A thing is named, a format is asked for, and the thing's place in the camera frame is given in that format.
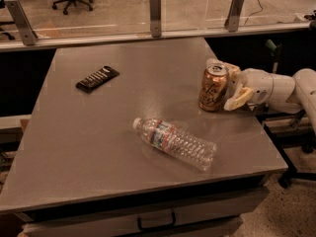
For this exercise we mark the clear plastic water bottle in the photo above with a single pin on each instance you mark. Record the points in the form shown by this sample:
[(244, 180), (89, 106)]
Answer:
[(176, 142)]

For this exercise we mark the orange soda can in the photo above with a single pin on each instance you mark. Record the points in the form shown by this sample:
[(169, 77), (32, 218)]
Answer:
[(213, 86)]

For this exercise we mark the left metal glass bracket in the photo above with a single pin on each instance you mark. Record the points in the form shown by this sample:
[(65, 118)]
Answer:
[(22, 23)]

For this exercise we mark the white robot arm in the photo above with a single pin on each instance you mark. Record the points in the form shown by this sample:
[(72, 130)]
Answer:
[(286, 94)]

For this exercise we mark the right metal glass bracket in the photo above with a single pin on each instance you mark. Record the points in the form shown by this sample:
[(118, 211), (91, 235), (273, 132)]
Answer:
[(232, 21)]

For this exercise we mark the grey drawer with black handle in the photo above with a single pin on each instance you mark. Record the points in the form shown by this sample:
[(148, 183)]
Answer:
[(217, 216)]

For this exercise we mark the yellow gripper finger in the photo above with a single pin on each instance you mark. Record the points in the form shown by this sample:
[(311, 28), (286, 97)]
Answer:
[(233, 70), (239, 99)]

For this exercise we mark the metal glass bracket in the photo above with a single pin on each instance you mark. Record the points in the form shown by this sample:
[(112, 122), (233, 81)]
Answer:
[(232, 21), (155, 18), (22, 23)]

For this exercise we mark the middle metal glass bracket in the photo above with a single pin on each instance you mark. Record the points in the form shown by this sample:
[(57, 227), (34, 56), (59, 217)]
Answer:
[(155, 18)]

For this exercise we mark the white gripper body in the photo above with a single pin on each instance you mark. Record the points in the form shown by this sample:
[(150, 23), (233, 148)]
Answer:
[(257, 84)]

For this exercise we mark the black snack bar wrapper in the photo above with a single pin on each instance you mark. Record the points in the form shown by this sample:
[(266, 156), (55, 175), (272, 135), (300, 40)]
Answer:
[(97, 79)]

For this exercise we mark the glass barrier panel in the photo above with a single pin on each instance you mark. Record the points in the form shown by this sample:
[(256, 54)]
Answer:
[(132, 17)]

